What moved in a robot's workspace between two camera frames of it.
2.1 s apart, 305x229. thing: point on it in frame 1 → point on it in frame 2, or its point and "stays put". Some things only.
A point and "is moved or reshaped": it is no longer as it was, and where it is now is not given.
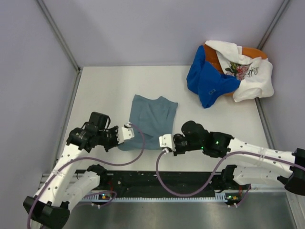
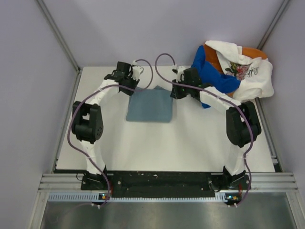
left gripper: [115, 130] → [128, 92]
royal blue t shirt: [205, 79] stays put
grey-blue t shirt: [156, 117] is moved or reshaped
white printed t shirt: [254, 73] stays put
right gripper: [177, 151] → [175, 93]
